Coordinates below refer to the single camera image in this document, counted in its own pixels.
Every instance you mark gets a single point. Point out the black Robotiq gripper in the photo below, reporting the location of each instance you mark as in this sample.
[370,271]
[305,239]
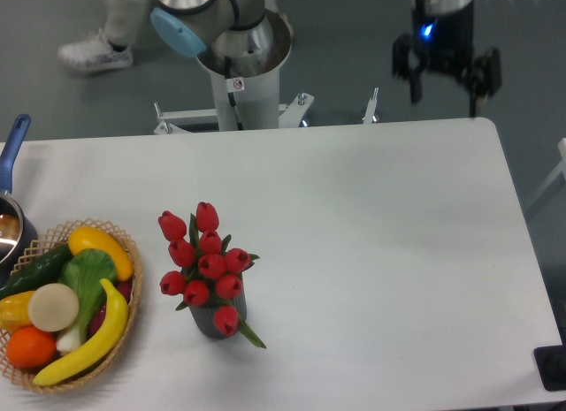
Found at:
[442,41]

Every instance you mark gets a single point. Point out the red tulip bouquet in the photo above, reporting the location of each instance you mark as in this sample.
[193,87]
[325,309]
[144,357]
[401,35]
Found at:
[203,256]

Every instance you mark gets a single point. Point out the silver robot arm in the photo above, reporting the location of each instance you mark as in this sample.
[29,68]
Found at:
[241,38]

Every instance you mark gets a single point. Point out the dark grey ribbed vase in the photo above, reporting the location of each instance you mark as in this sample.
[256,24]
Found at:
[218,317]

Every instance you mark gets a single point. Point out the black device at table edge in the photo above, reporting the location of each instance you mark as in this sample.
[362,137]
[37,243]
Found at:
[550,362]

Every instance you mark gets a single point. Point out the person's leg with white sneaker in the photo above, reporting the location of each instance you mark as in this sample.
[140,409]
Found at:
[111,47]

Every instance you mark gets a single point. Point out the purple red vegetable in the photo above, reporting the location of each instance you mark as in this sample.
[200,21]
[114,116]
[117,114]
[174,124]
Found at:
[125,288]

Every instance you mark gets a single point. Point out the yellow squash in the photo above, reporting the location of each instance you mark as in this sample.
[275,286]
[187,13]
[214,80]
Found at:
[88,237]

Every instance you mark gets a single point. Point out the green bok choy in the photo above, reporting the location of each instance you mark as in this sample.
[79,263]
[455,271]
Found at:
[83,274]

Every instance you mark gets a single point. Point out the yellow banana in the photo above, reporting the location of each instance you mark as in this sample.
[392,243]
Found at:
[93,350]

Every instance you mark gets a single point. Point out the woven wicker basket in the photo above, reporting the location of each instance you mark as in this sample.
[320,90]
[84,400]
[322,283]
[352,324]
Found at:
[45,242]

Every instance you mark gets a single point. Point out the green cucumber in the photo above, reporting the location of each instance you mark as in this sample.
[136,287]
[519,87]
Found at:
[43,270]

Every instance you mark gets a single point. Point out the round beige biscuit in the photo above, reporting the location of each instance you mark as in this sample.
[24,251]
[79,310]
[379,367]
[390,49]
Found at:
[53,307]

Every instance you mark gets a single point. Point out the orange fruit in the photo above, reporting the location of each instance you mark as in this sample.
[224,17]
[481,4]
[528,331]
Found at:
[30,347]

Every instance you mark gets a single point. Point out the white frame at right edge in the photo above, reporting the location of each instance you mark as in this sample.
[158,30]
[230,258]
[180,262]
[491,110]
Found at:
[549,187]

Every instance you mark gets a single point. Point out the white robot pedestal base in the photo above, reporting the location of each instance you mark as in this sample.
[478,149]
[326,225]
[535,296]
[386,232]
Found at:
[240,104]

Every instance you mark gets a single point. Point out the blue handled saucepan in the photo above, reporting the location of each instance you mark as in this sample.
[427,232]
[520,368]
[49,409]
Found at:
[17,232]

